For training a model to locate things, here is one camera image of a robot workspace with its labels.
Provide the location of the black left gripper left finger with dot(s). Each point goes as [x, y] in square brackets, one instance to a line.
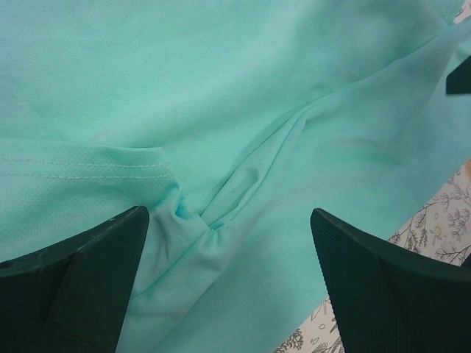
[72, 296]

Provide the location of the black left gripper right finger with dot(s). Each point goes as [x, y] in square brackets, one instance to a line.
[388, 299]

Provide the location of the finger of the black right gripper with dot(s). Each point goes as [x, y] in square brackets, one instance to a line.
[458, 82]

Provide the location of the teal t shirt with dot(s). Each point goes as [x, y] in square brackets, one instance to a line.
[230, 121]

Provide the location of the floral tablecloth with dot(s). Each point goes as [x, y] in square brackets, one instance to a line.
[441, 220]

